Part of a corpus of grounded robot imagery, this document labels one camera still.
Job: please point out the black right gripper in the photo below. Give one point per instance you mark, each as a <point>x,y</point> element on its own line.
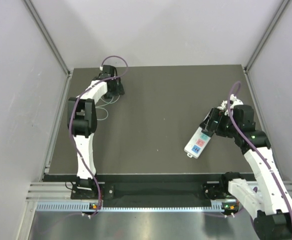
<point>219,132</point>

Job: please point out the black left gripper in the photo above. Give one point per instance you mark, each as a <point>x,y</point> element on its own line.
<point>118,90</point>

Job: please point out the black cube adapter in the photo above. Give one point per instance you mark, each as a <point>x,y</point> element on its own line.
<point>209,125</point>

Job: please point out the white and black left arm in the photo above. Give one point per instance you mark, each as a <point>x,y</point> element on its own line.
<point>82,125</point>

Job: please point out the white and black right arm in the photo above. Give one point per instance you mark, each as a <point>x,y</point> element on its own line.
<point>271,210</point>

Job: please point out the white power strip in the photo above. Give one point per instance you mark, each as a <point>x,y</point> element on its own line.
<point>199,140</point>

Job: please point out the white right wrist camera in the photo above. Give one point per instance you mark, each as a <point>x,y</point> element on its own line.
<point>234,101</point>

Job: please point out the aluminium rail right front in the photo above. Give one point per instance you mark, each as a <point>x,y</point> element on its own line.
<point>288,185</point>

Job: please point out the aluminium rail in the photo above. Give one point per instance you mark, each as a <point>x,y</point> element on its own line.
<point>288,185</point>
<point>49,191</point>

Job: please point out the aluminium frame post left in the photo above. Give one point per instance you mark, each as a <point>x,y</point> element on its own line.
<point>46,35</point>

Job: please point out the aluminium frame post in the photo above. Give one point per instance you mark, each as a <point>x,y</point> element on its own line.
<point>267,33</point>
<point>46,35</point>

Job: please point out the slotted grey cable duct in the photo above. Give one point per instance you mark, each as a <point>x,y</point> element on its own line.
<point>214,206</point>

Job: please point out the aluminium rail left front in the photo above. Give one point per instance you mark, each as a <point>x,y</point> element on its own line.
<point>49,191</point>

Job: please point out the aluminium frame post right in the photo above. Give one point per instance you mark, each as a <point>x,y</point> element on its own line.
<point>267,33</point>

